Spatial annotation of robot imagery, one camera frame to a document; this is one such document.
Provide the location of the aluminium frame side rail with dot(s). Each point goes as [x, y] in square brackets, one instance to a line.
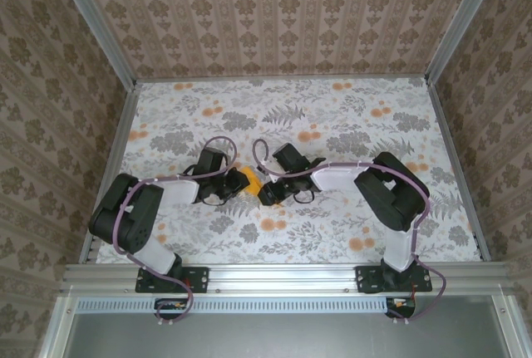
[455, 167]
[113, 167]

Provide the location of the aluminium frame cross rail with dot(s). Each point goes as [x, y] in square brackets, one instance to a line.
[282, 279]

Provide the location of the grey metal panel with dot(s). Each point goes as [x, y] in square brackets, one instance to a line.
[282, 337]

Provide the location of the black connector board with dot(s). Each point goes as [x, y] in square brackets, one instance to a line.
[172, 306]
[401, 306]

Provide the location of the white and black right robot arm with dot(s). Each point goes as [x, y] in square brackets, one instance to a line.
[395, 204]

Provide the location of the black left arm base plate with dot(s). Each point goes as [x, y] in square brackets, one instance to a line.
[199, 279]

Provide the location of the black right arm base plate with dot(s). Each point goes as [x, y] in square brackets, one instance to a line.
[365, 279]

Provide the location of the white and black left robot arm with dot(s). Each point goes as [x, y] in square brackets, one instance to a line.
[124, 217]

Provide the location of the aluminium frame post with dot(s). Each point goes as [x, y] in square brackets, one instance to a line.
[96, 21]
[462, 21]

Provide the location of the floral patterned table cover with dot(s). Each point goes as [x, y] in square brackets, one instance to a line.
[332, 241]

